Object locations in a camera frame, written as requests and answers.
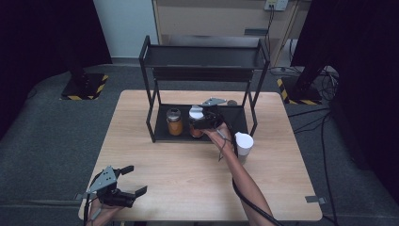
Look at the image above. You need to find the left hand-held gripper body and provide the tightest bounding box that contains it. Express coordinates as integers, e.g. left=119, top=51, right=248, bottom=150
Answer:
left=85, top=165, right=136, bottom=209

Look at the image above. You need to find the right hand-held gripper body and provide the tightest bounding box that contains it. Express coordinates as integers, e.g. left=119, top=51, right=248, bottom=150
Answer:
left=197, top=97, right=228, bottom=130

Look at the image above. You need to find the white-lid glass jar orange powder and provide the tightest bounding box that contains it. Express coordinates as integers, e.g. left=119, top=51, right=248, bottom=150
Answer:
left=187, top=105, right=205, bottom=138

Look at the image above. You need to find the metal-lid glass jar yellow powder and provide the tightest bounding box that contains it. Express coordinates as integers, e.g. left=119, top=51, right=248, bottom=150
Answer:
left=166, top=107, right=184, bottom=137

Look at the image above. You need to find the black metal rack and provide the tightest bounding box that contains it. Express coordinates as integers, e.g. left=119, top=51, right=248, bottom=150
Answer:
left=138, top=35, right=271, bottom=144

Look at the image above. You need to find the person's right hand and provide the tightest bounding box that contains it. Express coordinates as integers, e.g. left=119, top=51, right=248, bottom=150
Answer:
left=201, top=121, right=235, bottom=153

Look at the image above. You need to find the person's left hand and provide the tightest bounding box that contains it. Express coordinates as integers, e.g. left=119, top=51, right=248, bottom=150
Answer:
left=88, top=199, right=125, bottom=226

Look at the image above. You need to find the black stand with striped base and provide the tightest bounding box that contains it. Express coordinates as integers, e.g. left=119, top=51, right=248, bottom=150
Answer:
left=59, top=46, right=110, bottom=102
left=276, top=59, right=325, bottom=106

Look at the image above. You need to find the beige wooden cabinet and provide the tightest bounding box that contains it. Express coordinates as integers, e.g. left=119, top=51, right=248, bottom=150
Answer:
left=152, top=0, right=304, bottom=68

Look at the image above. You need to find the dark curtain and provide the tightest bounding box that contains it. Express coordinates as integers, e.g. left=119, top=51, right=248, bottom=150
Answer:
left=290, top=0, right=399, bottom=205
left=0, top=0, right=113, bottom=140

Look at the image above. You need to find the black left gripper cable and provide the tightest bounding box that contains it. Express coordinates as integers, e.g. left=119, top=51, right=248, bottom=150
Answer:
left=82, top=193, right=95, bottom=226

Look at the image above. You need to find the blue-grey wall label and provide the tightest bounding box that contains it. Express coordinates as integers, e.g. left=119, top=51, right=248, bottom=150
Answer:
left=243, top=27, right=269, bottom=37

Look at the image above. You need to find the black outlet cable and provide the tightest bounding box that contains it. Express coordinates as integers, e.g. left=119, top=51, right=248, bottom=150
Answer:
left=264, top=5, right=275, bottom=51

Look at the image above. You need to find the black floor cable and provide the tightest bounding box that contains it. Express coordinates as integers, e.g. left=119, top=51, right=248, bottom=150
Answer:
left=287, top=106, right=342, bottom=226

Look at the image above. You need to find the white wall outlet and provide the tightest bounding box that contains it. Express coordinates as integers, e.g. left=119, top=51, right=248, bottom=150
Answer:
left=263, top=0, right=290, bottom=12

